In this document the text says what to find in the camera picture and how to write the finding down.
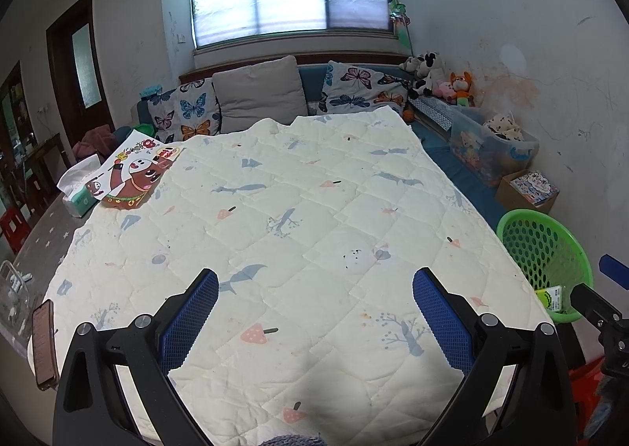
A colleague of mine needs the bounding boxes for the orange fox plush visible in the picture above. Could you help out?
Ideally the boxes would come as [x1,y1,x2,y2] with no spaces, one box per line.
[449,71,477,107]

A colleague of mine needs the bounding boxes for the large butterfly print pillow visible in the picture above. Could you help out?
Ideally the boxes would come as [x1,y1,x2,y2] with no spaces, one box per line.
[318,60,412,116]

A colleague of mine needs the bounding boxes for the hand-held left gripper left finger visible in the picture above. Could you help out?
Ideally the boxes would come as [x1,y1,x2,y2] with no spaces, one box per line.
[53,268,220,446]

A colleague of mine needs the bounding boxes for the maroon cloth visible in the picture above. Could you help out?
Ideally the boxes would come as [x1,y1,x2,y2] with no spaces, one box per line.
[72,124,114,160]

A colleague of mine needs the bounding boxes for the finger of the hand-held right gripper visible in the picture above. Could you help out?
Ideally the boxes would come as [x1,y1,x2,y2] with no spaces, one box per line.
[569,282,623,329]
[599,254,629,289]

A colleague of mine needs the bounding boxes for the white quilted blanket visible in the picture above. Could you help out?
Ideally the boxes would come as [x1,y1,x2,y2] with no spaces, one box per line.
[27,103,556,446]

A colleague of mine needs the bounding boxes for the dark wooden cabinet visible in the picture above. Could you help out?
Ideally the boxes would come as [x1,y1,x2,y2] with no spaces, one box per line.
[0,60,38,231]

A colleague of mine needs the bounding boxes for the brown case smartphone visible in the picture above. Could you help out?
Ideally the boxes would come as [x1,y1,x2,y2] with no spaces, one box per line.
[31,299,60,391]

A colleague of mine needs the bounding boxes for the green toy pinwheel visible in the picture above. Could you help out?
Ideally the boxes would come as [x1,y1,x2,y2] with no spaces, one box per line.
[388,0,414,57]

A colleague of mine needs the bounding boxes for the person's left hand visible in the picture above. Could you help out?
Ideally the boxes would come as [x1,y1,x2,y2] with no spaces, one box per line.
[259,433,328,446]

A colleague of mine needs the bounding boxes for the long grey patterned box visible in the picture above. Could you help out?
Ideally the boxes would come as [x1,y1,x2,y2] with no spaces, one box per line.
[407,97,461,133]

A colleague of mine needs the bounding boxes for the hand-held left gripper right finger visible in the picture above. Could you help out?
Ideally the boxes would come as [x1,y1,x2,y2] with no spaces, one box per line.
[412,267,577,446]

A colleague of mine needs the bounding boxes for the dark wooden door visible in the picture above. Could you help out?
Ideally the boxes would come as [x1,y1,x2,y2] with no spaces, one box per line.
[45,0,112,143]

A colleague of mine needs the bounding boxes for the colourful printed book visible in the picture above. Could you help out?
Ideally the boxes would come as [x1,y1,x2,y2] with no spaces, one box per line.
[509,170,560,207]

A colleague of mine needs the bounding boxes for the clear plastic storage bin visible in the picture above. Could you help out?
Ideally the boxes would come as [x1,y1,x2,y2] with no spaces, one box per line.
[449,106,541,189]

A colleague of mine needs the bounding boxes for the spotted cream cloth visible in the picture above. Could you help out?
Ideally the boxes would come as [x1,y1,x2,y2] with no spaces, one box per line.
[481,112,527,143]

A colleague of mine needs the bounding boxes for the cardboard box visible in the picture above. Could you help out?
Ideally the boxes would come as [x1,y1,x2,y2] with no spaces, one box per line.
[495,169,561,216]

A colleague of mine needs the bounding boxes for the black white cow plush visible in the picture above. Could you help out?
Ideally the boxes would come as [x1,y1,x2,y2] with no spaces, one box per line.
[410,51,446,101]

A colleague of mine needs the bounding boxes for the small butterfly print pillow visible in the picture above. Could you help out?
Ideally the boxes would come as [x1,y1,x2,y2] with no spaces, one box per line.
[147,77,222,145]

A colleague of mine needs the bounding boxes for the red plastic stool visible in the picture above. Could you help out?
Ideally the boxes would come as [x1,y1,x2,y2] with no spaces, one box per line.
[0,207,33,253]
[567,357,629,446]

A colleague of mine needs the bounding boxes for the grey metal rack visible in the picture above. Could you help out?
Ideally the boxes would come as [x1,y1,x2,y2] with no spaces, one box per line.
[0,259,33,344]

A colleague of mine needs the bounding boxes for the green plastic mesh basket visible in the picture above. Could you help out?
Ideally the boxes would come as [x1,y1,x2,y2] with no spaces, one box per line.
[495,208,595,324]

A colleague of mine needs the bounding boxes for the blue sofa bed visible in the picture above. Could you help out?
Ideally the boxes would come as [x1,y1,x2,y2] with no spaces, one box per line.
[135,53,542,231]

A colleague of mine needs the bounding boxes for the green tissue pack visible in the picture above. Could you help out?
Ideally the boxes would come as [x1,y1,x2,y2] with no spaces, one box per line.
[56,154,102,219]

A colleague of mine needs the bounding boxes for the grey cushion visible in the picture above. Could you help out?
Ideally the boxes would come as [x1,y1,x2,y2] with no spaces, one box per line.
[212,55,310,135]

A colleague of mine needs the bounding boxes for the panda picture book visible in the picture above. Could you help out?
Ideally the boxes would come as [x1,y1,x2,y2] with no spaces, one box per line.
[101,128,186,210]

